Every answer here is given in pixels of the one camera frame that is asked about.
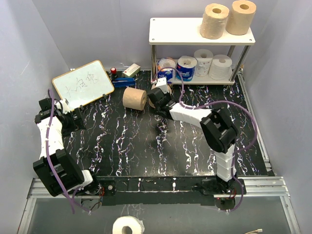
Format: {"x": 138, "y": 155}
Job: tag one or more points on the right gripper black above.
{"x": 166, "y": 95}

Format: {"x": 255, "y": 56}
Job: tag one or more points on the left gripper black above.
{"x": 76, "y": 125}

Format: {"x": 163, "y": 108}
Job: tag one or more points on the light blue roll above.
{"x": 166, "y": 69}

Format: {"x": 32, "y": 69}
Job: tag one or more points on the blue Tempo roll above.
{"x": 186, "y": 66}

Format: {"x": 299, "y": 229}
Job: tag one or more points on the white patterned paper roll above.
{"x": 204, "y": 59}

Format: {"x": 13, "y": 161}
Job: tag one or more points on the plain white paper roll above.
{"x": 220, "y": 68}

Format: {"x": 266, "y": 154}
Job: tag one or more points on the brown roll front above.
{"x": 240, "y": 17}
{"x": 214, "y": 21}

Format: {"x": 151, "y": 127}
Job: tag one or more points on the brown roll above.
{"x": 152, "y": 87}
{"x": 214, "y": 21}
{"x": 240, "y": 17}
{"x": 134, "y": 98}

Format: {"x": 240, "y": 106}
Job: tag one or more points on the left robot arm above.
{"x": 55, "y": 121}

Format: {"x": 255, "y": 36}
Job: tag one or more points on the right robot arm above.
{"x": 217, "y": 127}

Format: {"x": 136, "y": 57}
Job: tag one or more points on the white two-tier shelf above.
{"x": 185, "y": 31}

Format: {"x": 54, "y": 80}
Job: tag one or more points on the white green small box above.
{"x": 131, "y": 71}

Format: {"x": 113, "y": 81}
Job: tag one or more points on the blue stapler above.
{"x": 123, "y": 82}

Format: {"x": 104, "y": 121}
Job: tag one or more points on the red emergency stop button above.
{"x": 113, "y": 71}

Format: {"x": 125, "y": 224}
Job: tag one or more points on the white roll on floor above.
{"x": 124, "y": 222}

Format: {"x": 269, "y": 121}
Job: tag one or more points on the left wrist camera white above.
{"x": 62, "y": 106}

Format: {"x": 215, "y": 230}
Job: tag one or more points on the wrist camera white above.
{"x": 163, "y": 85}
{"x": 62, "y": 106}

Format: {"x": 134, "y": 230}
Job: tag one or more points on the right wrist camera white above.
{"x": 163, "y": 85}

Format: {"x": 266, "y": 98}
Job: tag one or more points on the small whiteboard wooden frame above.
{"x": 83, "y": 85}

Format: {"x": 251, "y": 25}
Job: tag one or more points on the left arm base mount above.
{"x": 101, "y": 187}

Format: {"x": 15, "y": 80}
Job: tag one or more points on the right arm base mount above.
{"x": 214, "y": 186}

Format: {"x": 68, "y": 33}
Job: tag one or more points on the aluminium rail frame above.
{"x": 152, "y": 165}

